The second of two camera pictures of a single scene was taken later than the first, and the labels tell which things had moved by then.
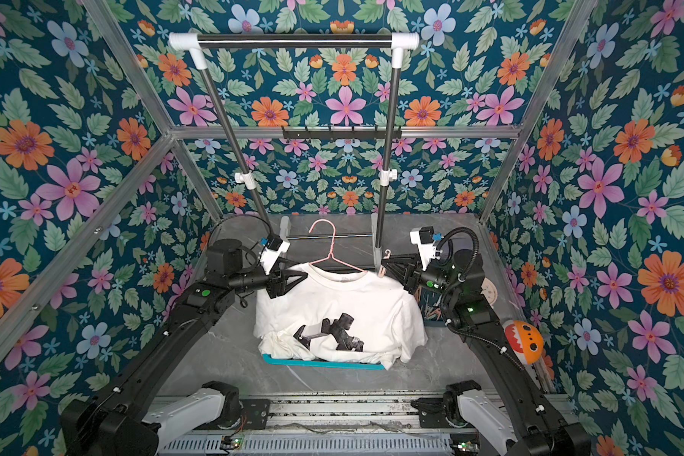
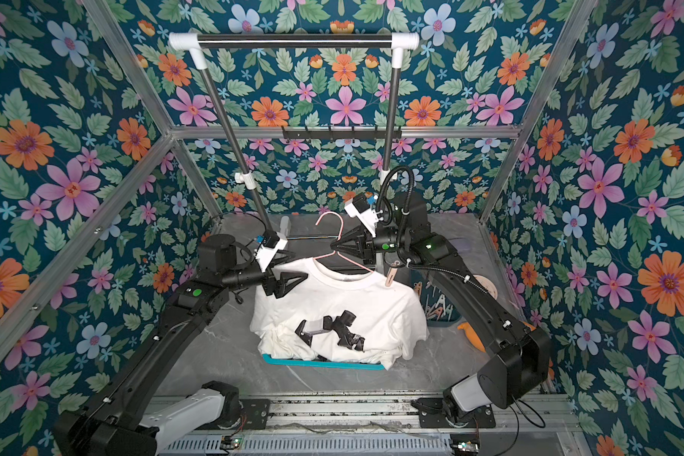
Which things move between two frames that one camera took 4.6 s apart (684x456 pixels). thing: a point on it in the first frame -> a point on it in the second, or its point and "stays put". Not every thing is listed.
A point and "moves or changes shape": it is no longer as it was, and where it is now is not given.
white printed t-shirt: [340, 313] stays put
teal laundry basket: [267, 358] stays put
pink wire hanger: [331, 255] moves or changes shape
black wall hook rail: [339, 132] stays put
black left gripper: [277, 286] stays put
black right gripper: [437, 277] -> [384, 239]
